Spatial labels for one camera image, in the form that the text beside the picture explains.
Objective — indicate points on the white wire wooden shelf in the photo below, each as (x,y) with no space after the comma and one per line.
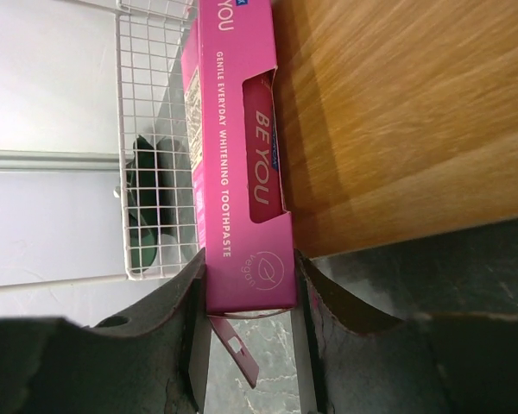
(400,118)

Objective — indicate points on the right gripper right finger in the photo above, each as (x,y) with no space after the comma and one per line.
(354,358)

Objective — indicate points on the pink box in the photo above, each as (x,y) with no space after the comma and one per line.
(193,109)
(249,247)

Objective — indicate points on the black green cap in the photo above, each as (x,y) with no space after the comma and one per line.
(151,202)

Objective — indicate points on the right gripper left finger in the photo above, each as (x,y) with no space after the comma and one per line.
(151,357)

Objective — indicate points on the left aluminium frame post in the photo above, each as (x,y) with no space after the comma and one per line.
(11,160)

